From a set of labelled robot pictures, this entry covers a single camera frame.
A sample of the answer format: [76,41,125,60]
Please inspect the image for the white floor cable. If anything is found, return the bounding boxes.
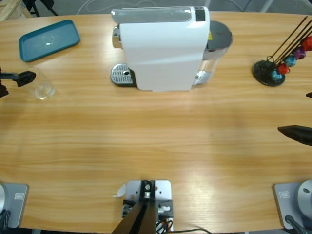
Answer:
[77,0,156,13]

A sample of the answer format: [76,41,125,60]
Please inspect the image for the black wire capsule holder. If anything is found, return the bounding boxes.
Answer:
[253,16,312,87]

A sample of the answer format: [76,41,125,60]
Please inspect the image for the orange mount wires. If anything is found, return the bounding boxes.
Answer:
[156,218,174,232]

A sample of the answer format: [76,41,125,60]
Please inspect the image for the black chair legs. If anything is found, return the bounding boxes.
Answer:
[23,0,59,17]

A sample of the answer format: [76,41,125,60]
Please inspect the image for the white capsule coffee machine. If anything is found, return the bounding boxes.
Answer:
[111,6,211,93]

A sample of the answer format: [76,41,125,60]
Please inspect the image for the black arm base cable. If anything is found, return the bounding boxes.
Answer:
[0,210,12,230]
[284,214,305,234]

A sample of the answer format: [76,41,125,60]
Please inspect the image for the teal plastic serving tray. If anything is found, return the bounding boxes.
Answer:
[19,19,81,63]

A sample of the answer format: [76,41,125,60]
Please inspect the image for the black camera post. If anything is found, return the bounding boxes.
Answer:
[113,179,156,234]

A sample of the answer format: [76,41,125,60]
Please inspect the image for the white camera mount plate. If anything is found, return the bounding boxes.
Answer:
[124,179,174,232]

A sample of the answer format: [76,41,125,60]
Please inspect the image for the white paper tag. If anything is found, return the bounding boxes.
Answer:
[112,184,127,198]

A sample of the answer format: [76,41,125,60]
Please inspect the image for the black mount cable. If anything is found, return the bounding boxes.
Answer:
[170,228,213,234]

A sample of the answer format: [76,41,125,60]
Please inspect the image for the clear drinking glass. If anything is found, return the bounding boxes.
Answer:
[26,67,56,100]

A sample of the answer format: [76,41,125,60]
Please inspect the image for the purple foil coffee capsule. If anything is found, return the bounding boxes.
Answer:
[292,46,307,59]

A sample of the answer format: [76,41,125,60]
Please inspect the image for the wooden crate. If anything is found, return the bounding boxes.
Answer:
[0,0,27,22]

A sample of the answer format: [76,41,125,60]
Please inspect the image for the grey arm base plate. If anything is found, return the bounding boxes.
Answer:
[0,183,29,229]
[272,182,312,230]

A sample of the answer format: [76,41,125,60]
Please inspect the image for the clear water tank grey lid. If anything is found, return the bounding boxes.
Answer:
[194,20,234,86]

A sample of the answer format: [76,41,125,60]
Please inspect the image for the red foil coffee capsule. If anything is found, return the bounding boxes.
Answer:
[277,63,290,75]
[300,36,312,52]

